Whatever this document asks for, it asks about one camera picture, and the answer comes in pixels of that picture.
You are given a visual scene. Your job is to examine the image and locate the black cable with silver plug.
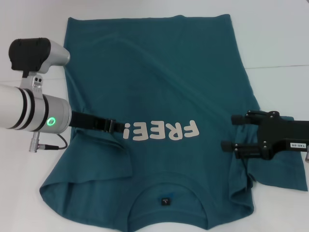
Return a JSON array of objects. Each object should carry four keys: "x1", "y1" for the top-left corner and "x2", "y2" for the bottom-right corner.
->
[{"x1": 28, "y1": 131, "x2": 68, "y2": 153}]

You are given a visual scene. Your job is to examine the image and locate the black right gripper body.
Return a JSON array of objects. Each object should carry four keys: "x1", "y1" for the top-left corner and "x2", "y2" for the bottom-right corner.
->
[{"x1": 257, "y1": 111, "x2": 309, "y2": 160}]

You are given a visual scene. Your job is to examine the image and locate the teal t-shirt with white print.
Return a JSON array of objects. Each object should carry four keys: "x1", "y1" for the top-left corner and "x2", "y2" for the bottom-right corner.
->
[{"x1": 38, "y1": 14, "x2": 309, "y2": 232}]

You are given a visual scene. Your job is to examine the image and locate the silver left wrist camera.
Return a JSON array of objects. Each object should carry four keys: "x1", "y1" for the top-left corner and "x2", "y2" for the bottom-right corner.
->
[{"x1": 8, "y1": 38, "x2": 71, "y2": 78}]

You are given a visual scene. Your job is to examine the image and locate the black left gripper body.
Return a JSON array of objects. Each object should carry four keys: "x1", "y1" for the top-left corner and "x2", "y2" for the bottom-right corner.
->
[{"x1": 70, "y1": 111, "x2": 115, "y2": 133}]

